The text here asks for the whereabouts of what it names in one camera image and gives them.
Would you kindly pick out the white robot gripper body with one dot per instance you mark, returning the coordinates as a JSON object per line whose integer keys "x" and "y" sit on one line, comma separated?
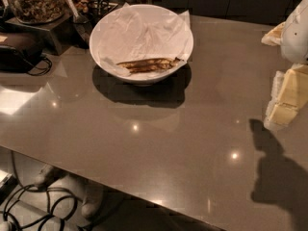
{"x": 296, "y": 36}

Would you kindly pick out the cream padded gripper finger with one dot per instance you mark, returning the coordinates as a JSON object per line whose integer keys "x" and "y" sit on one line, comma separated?
{"x": 273, "y": 37}
{"x": 289, "y": 94}

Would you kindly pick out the overripe brown banana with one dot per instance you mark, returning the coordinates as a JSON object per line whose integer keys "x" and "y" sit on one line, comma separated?
{"x": 149, "y": 65}

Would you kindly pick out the white ceramic bowl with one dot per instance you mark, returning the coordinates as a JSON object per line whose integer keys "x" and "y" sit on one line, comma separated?
{"x": 141, "y": 77}

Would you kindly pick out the dark metal stand box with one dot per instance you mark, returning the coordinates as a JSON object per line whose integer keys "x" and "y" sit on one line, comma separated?
{"x": 57, "y": 36}

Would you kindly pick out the white table leg base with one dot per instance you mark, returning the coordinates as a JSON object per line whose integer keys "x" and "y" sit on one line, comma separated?
{"x": 92, "y": 193}

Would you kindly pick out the glass jar of nuts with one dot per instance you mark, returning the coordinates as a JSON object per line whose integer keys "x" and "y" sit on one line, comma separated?
{"x": 37, "y": 11}

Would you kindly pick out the metal scoop with handle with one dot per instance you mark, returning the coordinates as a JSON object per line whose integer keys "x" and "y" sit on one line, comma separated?
{"x": 81, "y": 23}

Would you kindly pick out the black device with cable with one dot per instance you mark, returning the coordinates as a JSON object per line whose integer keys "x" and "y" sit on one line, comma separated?
{"x": 22, "y": 53}

